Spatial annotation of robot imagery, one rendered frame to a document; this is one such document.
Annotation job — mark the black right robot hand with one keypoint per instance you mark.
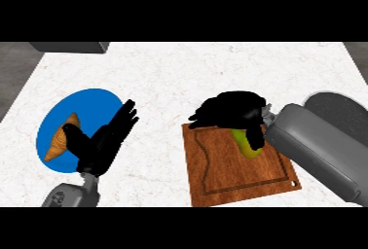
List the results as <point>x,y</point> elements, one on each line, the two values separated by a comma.
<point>233,110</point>

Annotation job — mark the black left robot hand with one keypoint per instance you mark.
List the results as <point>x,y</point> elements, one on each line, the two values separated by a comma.
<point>102,144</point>

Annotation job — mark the green pear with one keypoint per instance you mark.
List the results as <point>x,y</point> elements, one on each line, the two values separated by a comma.
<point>246,144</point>

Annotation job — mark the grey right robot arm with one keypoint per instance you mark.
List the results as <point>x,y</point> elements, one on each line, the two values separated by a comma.
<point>317,152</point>

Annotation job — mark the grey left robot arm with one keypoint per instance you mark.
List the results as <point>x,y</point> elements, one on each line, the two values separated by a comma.
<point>71,194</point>

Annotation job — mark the brown wooden cutting board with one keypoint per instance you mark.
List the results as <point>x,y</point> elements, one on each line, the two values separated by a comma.
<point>240,168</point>

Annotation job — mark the blue round plate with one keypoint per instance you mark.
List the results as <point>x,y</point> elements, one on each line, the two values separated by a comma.
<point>71,129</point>

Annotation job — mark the brown croissant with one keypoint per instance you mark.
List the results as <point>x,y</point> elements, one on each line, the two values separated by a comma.
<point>61,139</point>

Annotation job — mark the dark grey appliance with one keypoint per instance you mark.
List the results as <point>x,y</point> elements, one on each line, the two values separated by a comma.
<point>71,47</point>

